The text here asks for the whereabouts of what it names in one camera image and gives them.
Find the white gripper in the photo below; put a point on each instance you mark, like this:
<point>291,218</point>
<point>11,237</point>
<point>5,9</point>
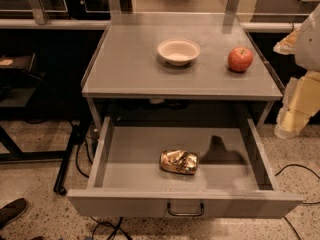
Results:
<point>309,45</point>

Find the grey open top drawer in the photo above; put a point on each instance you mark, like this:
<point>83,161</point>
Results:
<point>234,178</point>

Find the grey counter cabinet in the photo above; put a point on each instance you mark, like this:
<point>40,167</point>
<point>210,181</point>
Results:
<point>126,63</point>

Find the red apple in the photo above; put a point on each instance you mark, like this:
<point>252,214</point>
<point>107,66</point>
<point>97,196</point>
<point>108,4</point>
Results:
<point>240,59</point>

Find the white paper bowl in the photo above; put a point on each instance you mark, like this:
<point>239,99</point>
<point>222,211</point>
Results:
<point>178,52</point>

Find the dark shoe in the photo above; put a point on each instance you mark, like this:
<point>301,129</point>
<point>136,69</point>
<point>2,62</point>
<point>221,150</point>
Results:
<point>12,211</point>

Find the black drawer handle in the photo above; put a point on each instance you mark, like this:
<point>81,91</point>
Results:
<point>197,212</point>

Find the grey horizontal rail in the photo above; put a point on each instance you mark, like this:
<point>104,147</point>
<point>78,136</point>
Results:
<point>54,24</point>

